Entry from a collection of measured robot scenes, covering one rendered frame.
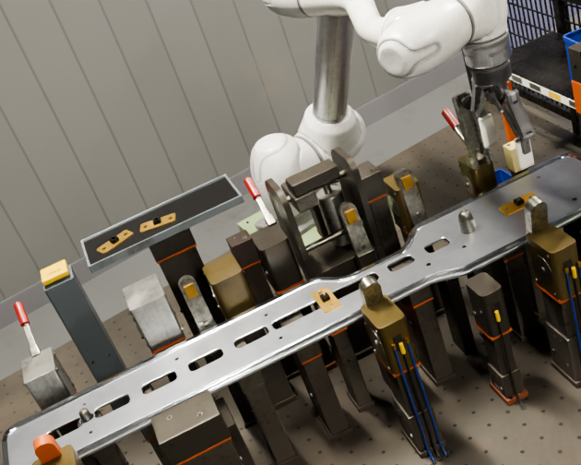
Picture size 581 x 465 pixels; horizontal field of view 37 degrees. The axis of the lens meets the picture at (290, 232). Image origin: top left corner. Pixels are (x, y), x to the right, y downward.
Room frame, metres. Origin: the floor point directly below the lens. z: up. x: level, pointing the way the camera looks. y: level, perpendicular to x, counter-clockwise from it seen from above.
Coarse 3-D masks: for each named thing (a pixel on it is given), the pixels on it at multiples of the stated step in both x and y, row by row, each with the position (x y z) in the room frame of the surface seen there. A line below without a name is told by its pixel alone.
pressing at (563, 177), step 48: (528, 192) 1.56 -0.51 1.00; (576, 192) 1.50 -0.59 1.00; (432, 240) 1.52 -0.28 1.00; (480, 240) 1.46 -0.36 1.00; (336, 288) 1.48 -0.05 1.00; (384, 288) 1.42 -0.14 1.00; (240, 336) 1.44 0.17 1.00; (288, 336) 1.38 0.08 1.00; (96, 384) 1.46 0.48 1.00; (144, 384) 1.40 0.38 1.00; (192, 384) 1.35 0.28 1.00; (48, 432) 1.37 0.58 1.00; (96, 432) 1.31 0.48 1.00
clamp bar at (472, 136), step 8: (456, 96) 1.69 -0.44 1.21; (464, 96) 1.69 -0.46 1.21; (456, 104) 1.68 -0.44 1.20; (464, 104) 1.66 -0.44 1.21; (456, 112) 1.69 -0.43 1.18; (464, 112) 1.69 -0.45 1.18; (464, 120) 1.67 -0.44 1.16; (472, 120) 1.68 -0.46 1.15; (464, 128) 1.67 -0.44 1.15; (472, 128) 1.68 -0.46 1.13; (464, 136) 1.68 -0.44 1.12; (472, 136) 1.68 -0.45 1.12; (480, 136) 1.67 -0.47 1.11; (472, 144) 1.66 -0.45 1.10; (480, 144) 1.67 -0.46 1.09; (472, 152) 1.66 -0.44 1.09; (480, 152) 1.68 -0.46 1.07; (488, 160) 1.66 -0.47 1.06
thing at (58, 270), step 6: (54, 264) 1.73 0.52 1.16; (60, 264) 1.72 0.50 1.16; (66, 264) 1.72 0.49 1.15; (42, 270) 1.72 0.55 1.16; (48, 270) 1.71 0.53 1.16; (54, 270) 1.70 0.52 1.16; (60, 270) 1.69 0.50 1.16; (66, 270) 1.68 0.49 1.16; (42, 276) 1.69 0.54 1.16; (48, 276) 1.68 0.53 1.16; (54, 276) 1.67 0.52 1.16; (60, 276) 1.67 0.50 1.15; (42, 282) 1.67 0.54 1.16; (48, 282) 1.67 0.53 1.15
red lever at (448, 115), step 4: (448, 108) 1.79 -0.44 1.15; (444, 112) 1.78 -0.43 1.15; (448, 112) 1.78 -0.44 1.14; (444, 116) 1.78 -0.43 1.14; (448, 116) 1.77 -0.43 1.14; (452, 116) 1.76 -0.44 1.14; (448, 120) 1.76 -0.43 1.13; (452, 120) 1.76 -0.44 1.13; (456, 120) 1.75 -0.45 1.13; (448, 124) 1.76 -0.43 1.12; (452, 124) 1.75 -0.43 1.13; (456, 124) 1.74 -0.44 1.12; (452, 128) 1.75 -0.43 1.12; (456, 128) 1.74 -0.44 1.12; (460, 128) 1.74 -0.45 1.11; (456, 132) 1.74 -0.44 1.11; (460, 132) 1.73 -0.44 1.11; (460, 136) 1.72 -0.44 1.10; (464, 140) 1.71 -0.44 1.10; (476, 152) 1.68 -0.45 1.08; (480, 156) 1.67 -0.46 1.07; (480, 160) 1.66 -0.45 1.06
